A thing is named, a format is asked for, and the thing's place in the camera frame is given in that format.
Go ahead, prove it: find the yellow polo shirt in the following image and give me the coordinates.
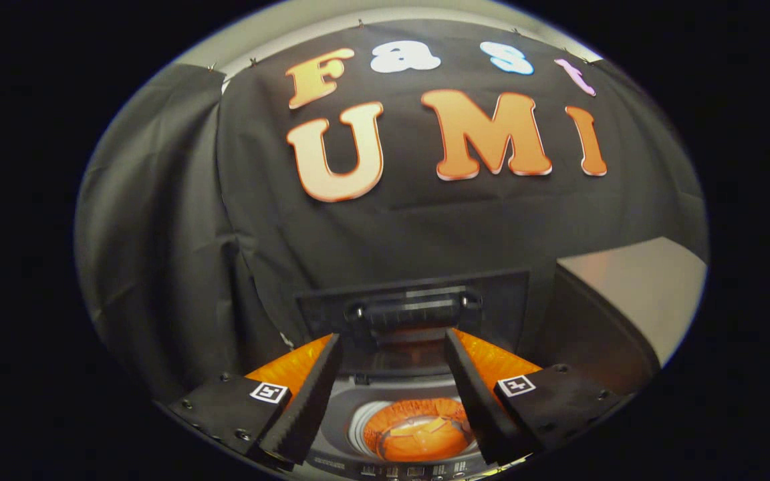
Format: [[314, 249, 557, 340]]
[[364, 399, 476, 463]]

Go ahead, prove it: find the grey cabinet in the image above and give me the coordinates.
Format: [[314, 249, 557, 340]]
[[532, 236, 708, 398]]

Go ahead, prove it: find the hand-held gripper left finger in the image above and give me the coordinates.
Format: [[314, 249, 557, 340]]
[[168, 333, 344, 467]]

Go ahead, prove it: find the black backdrop cloth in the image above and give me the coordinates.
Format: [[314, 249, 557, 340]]
[[74, 19, 708, 402]]

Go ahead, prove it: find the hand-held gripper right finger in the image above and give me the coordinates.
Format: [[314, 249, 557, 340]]
[[443, 327, 626, 466]]

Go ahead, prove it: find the dark washing machine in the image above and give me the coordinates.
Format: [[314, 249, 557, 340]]
[[295, 269, 539, 481]]

